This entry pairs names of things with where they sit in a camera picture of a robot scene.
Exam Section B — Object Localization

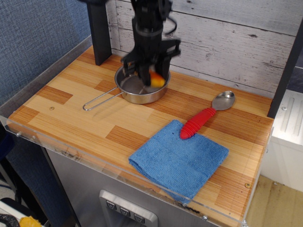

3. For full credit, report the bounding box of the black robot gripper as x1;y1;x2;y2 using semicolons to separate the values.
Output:
121;34;181;86

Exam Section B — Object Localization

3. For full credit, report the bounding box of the small steel saucepan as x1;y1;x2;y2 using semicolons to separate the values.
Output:
82;67;171;111

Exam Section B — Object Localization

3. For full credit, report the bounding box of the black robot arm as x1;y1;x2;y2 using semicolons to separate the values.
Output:
121;0;181;86

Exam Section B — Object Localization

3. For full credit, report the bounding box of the blue folded cloth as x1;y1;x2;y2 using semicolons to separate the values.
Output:
129;120;229;205

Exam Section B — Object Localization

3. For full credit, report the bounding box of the steel button control panel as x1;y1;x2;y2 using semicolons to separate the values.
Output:
99;190;158;227

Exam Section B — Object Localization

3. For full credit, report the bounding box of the clear acrylic front guard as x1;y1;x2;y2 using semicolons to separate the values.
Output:
0;114;275;227

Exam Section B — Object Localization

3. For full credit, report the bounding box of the white ridged side unit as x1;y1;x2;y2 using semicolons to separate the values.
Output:
261;90;303;191

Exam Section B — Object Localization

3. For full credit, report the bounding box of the yellow object bottom left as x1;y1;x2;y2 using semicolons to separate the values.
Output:
19;216;42;227

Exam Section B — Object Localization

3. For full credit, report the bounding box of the red handled metal spoon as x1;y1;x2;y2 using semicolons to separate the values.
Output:
180;91;235;140

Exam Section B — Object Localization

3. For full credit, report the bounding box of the dark left vertical post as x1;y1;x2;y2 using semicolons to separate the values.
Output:
86;0;112;65

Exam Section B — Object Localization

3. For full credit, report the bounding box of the dark vertical post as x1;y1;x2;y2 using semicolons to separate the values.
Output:
86;0;112;65
267;22;303;118

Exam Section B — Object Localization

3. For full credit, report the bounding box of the dark right vertical post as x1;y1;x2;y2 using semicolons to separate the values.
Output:
267;22;303;118

